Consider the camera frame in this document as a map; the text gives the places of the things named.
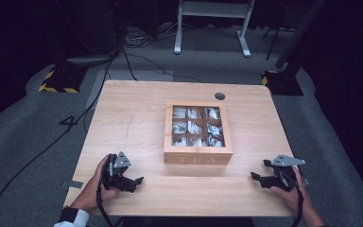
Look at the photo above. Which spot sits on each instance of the black yellow striped stand base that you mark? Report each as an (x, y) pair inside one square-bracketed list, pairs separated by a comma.
[(63, 80), (283, 85)]

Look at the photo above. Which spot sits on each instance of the group of tea bag packets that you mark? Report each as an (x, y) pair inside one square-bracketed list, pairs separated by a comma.
[(195, 127)]

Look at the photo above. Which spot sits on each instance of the wooden tea box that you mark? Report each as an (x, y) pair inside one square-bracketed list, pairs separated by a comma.
[(198, 156)]

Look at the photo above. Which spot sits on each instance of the white metal stand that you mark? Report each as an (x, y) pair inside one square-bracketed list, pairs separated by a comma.
[(212, 9)]

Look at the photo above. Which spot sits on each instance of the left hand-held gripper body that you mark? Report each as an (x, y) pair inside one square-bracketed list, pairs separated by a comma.
[(118, 164)]

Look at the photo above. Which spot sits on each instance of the small grey tape piece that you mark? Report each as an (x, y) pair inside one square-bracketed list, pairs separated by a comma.
[(305, 181)]

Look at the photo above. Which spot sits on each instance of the person's right hand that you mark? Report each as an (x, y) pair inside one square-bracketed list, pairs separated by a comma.
[(291, 197)]

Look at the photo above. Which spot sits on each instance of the person's left hand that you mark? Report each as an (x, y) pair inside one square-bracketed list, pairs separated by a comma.
[(89, 194)]

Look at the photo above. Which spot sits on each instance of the grey tape strip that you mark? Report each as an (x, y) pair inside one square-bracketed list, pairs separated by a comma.
[(73, 184)]

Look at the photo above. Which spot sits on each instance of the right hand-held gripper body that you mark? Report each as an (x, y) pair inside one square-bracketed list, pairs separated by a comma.
[(284, 171)]

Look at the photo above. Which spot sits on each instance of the dark slanted pole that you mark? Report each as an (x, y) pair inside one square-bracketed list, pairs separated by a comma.
[(299, 34)]

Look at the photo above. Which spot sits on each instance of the black tripod leg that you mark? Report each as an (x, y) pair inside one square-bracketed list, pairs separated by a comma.
[(273, 42)]

